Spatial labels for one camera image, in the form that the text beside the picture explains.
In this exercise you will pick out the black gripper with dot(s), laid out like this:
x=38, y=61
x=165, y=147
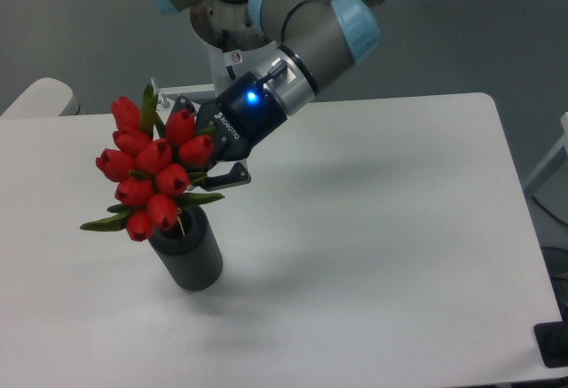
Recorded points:
x=242, y=116

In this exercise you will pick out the red tulip bouquet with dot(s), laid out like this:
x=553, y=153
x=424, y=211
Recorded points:
x=153, y=165

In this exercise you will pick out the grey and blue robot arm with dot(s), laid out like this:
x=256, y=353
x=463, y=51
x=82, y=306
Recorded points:
x=316, y=41

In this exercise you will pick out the grey ribbed vase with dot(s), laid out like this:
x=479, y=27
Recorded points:
x=189, y=251

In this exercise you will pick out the black device at table edge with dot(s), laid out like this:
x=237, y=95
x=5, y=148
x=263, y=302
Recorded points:
x=552, y=342

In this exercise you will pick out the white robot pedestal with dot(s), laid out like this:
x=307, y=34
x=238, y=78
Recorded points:
x=234, y=45

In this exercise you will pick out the white frame at right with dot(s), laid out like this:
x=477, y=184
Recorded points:
x=553, y=159

